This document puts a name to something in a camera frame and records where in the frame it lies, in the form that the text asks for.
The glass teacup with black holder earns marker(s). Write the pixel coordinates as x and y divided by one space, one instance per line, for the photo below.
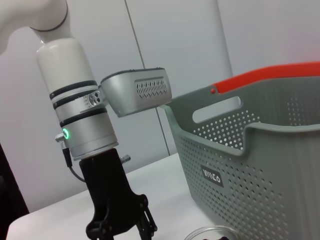
210 233

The grey perforated storage bin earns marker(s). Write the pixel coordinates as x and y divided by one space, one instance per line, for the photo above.
250 170

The black metal rack post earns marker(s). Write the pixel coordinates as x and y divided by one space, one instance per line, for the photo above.
10 190

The grey left wrist camera housing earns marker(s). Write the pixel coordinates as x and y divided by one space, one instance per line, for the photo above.
135 92

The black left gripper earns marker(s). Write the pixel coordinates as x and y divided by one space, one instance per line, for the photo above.
110 190

